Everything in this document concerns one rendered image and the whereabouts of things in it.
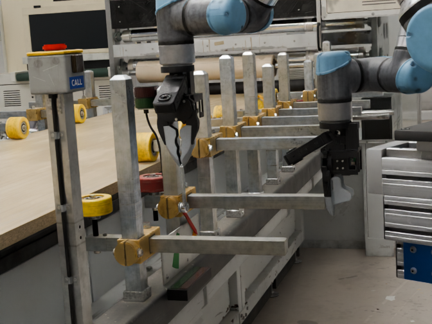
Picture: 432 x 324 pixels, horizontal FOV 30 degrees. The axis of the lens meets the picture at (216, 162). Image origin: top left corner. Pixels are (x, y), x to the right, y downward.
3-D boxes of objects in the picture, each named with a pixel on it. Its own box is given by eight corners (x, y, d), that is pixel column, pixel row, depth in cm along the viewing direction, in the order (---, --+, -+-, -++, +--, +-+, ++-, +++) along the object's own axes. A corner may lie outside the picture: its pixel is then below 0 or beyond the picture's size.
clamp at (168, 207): (197, 206, 197) (195, 186, 196) (178, 219, 184) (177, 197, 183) (175, 206, 199) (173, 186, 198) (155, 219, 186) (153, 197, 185)
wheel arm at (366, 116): (389, 120, 374) (389, 111, 373) (389, 121, 371) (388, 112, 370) (297, 123, 387) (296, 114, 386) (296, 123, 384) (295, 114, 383)
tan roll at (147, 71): (371, 72, 433) (371, 49, 431) (369, 74, 421) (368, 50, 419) (126, 83, 476) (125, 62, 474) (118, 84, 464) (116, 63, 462)
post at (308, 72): (317, 168, 358) (312, 59, 351) (315, 169, 355) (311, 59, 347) (309, 168, 359) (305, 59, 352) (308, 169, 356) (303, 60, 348)
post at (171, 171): (189, 285, 193) (175, 84, 186) (184, 289, 190) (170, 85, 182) (175, 284, 194) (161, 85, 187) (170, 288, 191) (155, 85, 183)
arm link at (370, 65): (413, 90, 177) (371, 95, 173) (384, 89, 187) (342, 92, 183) (413, 54, 175) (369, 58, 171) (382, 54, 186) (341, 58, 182)
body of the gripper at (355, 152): (357, 178, 175) (355, 123, 173) (318, 178, 178) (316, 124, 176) (362, 171, 182) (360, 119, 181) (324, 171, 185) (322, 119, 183)
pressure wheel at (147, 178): (177, 216, 198) (173, 170, 196) (165, 224, 190) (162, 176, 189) (146, 216, 200) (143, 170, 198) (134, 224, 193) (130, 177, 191)
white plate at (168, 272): (202, 252, 200) (199, 213, 198) (165, 285, 175) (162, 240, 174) (200, 252, 200) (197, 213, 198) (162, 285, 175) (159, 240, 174)
